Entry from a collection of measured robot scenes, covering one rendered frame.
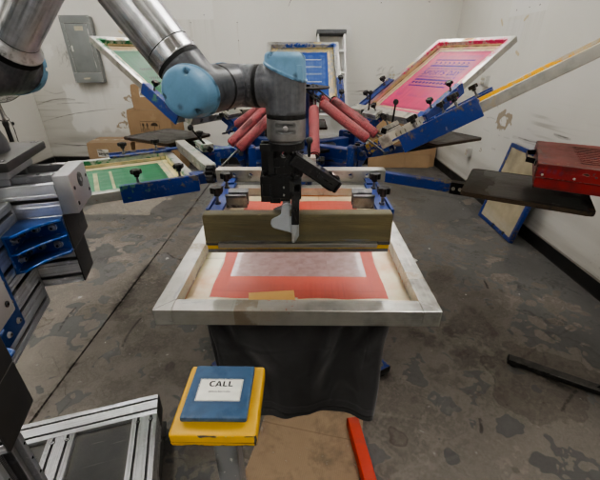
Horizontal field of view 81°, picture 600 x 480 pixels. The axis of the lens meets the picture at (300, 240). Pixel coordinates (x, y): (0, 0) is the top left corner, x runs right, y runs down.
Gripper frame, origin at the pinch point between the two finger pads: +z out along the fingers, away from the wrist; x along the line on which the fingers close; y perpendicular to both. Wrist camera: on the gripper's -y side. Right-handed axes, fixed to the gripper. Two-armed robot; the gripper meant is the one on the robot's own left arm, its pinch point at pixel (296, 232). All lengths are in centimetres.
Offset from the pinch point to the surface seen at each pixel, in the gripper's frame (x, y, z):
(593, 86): -194, -200, -18
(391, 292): 2.9, -22.2, 13.9
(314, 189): -61, -6, 11
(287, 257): -13.0, 2.8, 14.1
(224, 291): 2.9, 16.9, 14.2
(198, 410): 34.8, 14.2, 12.6
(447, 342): -81, -85, 109
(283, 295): 4.3, 3.0, 14.0
